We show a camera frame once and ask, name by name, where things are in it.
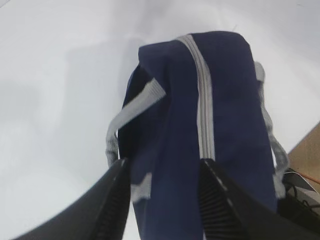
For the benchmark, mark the navy blue lunch bag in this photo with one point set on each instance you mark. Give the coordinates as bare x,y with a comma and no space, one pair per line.
190,99

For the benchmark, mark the dark equipment beside table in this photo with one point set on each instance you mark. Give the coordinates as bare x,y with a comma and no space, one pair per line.
300,195

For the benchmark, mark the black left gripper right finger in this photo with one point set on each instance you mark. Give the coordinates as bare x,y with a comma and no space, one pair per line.
229,213

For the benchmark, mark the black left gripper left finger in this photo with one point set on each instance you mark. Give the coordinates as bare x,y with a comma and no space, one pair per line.
100,214

